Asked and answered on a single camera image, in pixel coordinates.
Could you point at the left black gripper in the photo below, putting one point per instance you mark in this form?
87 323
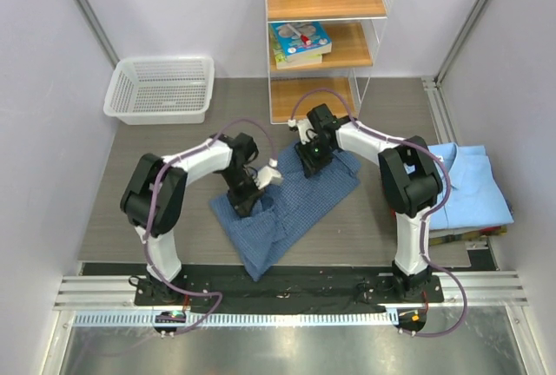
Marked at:
244 203

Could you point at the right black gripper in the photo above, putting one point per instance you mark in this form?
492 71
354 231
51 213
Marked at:
310 166

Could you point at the dark blue checkered shirt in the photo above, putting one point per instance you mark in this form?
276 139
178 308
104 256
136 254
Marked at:
286 212

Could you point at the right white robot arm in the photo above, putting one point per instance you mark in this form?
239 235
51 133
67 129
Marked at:
410 182

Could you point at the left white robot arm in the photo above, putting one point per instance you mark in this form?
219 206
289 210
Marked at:
153 198

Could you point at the folded shirts pile underneath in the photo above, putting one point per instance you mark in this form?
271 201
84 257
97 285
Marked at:
446 236

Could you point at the green book underneath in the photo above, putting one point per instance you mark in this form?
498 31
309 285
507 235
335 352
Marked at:
281 62

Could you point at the blue children's book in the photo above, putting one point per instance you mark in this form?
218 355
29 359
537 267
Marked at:
292 46

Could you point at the red white marker pen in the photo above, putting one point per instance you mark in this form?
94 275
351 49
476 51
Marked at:
304 39

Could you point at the white plastic laundry basket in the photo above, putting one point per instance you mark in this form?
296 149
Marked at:
159 90

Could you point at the folded light blue shirt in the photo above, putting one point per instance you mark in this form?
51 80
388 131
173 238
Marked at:
475 200

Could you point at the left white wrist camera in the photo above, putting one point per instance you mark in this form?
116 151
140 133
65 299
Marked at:
269 175

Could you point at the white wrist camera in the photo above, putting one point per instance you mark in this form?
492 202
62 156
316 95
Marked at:
302 126
269 175

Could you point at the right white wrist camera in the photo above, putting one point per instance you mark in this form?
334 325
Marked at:
302 126

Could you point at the white wire wooden shelf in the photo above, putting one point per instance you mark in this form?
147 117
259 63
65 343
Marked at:
341 80

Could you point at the black mounting base plate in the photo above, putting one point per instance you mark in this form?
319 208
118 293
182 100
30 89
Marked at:
282 289

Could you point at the aluminium rail frame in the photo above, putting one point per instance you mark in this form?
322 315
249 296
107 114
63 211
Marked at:
102 301

